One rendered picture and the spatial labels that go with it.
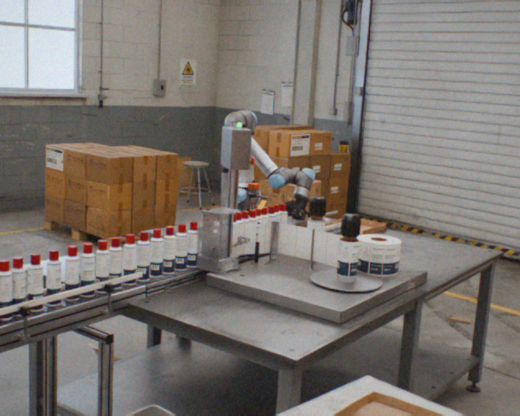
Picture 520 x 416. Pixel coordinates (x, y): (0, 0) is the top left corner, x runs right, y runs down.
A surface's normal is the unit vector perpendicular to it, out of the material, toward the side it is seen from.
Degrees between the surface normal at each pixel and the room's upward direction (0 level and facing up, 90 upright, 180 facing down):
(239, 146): 90
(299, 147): 90
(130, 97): 90
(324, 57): 90
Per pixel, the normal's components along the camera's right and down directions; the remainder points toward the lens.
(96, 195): -0.70, 0.10
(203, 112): 0.71, 0.18
